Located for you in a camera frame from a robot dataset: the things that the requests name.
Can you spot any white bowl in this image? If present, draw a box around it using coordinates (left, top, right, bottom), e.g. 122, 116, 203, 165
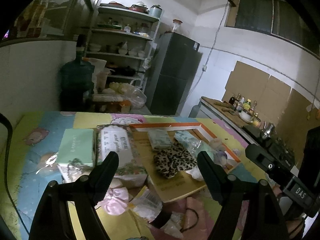
239, 111, 253, 123

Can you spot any clear plastic bag of food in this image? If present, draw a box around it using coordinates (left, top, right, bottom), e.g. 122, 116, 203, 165
109, 82, 147, 109

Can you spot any black gas stove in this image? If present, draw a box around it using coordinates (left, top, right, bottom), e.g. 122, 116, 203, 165
242, 125, 295, 170

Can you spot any mint green tissue box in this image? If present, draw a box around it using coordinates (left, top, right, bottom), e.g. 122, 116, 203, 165
56, 128, 94, 167

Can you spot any teal pot on shelf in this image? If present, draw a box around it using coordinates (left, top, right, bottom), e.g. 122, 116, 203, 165
149, 5, 163, 18

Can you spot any floral tissue pack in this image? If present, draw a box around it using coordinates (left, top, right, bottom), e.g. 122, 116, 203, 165
96, 124, 148, 180

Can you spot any colourful cartoon play mat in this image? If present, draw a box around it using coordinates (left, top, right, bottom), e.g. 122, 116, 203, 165
0, 110, 288, 240

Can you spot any green Gardenia tissue pack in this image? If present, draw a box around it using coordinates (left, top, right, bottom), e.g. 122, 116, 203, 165
148, 129, 172, 151

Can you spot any black hair tie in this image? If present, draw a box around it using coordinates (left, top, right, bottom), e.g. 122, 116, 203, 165
179, 207, 200, 233

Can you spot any metal shelf rack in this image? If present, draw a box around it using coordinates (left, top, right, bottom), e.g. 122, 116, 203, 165
85, 2, 161, 90

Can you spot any leopard print scrunchie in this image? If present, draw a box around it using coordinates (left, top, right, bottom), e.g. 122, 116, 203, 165
153, 141, 197, 179

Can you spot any dark green refrigerator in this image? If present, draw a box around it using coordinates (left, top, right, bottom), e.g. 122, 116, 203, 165
145, 32, 201, 115

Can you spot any pink plush scrunchie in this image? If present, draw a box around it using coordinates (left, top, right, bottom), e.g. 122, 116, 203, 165
101, 178, 129, 216

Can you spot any teal patterned tissue pack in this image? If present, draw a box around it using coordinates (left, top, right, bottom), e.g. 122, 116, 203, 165
174, 131, 200, 148

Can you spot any small plush doll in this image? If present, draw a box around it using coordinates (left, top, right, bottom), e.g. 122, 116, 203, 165
209, 138, 227, 167

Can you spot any wooden kitchen counter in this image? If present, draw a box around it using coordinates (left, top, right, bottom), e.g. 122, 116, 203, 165
200, 96, 252, 129

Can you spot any green water jug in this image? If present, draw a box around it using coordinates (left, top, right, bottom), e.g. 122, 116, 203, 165
59, 55, 94, 111

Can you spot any glass jar on fridge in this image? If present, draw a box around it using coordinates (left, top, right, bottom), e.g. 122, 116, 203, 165
172, 19, 183, 33

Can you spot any white floral scrunchie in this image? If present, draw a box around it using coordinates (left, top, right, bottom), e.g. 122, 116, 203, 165
186, 166, 204, 181

